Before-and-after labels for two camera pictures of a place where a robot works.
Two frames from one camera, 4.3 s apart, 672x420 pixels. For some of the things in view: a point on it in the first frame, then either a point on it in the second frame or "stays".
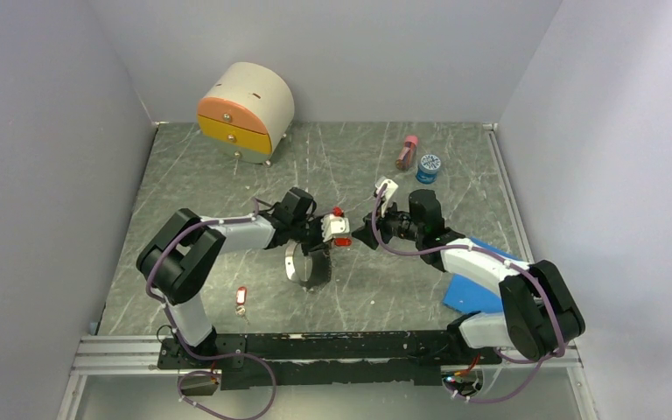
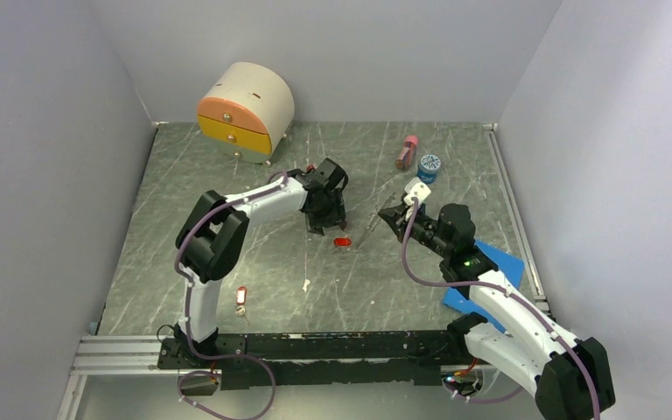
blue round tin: x=428 y=169 stays
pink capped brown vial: x=408 y=154 stays
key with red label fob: x=241 y=297 stays
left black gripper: x=318 y=244 -> x=335 y=218
